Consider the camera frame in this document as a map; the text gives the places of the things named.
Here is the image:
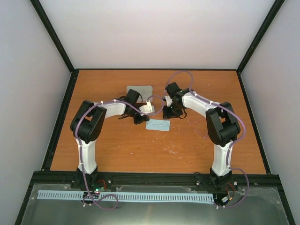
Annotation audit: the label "light blue cleaning cloth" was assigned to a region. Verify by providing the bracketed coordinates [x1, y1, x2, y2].
[146, 119, 170, 131]

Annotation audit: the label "transparent pink sunglasses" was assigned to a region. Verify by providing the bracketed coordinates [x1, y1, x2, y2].
[188, 117, 208, 139]

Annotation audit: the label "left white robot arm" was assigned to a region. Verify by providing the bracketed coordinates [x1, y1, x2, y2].
[70, 89, 150, 189]

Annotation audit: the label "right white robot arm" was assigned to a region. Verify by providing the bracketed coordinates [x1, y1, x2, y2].
[163, 82, 240, 189]

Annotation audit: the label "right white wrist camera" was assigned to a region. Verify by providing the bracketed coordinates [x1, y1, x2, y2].
[165, 95, 172, 107]

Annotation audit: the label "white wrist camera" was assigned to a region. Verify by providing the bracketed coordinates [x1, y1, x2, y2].
[139, 100, 155, 114]
[165, 95, 172, 107]

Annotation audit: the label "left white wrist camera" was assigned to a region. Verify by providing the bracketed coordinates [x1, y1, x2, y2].
[139, 100, 155, 114]

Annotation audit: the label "light blue slotted cable duct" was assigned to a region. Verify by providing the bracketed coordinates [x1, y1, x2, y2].
[37, 190, 214, 204]

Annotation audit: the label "black aluminium frame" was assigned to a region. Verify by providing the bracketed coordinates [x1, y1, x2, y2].
[15, 0, 295, 225]

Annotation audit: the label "metal base plate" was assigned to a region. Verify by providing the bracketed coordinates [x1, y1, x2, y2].
[23, 184, 288, 225]

